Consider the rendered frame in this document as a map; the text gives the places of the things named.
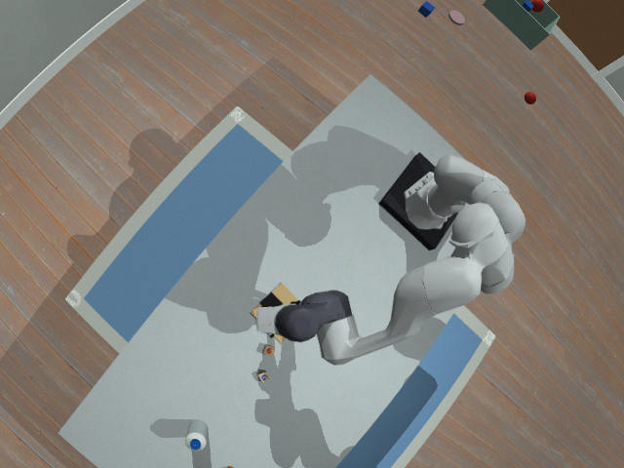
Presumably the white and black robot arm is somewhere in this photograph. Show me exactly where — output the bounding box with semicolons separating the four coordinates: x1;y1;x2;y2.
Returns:
256;155;526;365

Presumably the tan flat mat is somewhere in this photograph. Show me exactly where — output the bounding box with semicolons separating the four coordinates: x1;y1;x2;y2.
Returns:
251;283;298;343

